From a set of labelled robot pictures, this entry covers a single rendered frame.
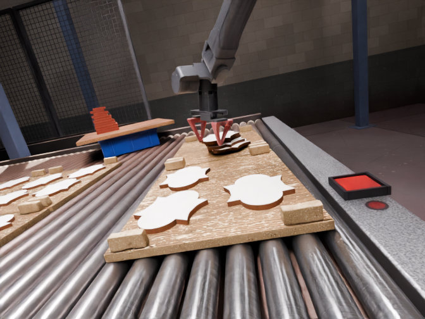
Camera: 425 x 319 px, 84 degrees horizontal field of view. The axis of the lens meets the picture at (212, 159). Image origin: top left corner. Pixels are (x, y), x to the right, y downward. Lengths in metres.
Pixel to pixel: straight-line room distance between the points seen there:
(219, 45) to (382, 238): 0.48
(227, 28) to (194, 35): 5.05
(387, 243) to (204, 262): 0.24
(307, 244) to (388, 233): 0.11
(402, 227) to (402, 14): 6.71
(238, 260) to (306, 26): 5.84
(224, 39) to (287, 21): 5.35
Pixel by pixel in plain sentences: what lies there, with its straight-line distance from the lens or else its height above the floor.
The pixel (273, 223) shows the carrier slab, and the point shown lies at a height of 0.94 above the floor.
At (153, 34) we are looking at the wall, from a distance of 5.74.
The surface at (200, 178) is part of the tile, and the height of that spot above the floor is 0.94.
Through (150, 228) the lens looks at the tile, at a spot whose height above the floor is 0.95.
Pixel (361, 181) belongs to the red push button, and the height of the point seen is 0.93.
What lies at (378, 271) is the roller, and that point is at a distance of 0.34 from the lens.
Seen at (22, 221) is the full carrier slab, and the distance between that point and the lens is 0.74.
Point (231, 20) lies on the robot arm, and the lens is 0.58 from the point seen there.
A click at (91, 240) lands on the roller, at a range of 0.54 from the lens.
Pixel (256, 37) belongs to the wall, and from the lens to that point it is 5.71.
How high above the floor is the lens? 1.14
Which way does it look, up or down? 15 degrees down
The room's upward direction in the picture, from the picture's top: 12 degrees counter-clockwise
